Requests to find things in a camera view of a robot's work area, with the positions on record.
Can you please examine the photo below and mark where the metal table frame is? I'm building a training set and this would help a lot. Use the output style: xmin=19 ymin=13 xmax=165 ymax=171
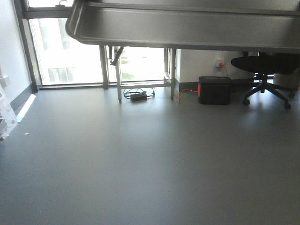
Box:
xmin=99 ymin=45 xmax=177 ymax=103

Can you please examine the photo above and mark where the black power adapter with cable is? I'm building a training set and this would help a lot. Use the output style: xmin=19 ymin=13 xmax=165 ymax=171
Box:
xmin=123 ymin=88 xmax=156 ymax=102

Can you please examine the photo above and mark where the orange power cable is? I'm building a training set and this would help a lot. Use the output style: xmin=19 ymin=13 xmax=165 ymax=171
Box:
xmin=178 ymin=62 xmax=229 ymax=103

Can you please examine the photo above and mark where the ribbed silver metal tray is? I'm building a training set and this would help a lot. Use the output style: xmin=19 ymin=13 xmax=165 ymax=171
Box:
xmin=66 ymin=0 xmax=300 ymax=53

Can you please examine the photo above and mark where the black office chair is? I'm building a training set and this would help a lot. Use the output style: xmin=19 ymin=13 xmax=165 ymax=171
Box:
xmin=231 ymin=53 xmax=300 ymax=110

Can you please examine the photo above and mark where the black orange power station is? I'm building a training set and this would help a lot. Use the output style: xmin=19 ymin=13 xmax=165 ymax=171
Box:
xmin=198 ymin=76 xmax=232 ymax=105

